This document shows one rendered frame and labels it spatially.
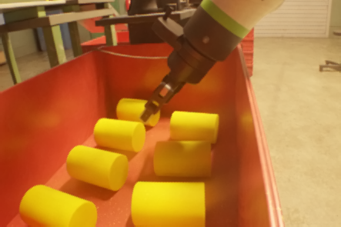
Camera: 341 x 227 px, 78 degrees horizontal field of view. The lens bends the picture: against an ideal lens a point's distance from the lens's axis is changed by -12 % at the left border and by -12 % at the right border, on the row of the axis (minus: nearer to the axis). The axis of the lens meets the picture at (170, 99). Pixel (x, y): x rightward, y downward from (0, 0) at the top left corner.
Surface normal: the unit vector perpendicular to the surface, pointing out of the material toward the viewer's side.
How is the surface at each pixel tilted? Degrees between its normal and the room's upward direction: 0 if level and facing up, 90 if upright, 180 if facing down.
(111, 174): 90
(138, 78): 90
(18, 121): 90
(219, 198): 0
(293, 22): 90
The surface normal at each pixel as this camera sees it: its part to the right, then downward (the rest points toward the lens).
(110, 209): -0.08, -0.92
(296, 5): -0.20, 0.40
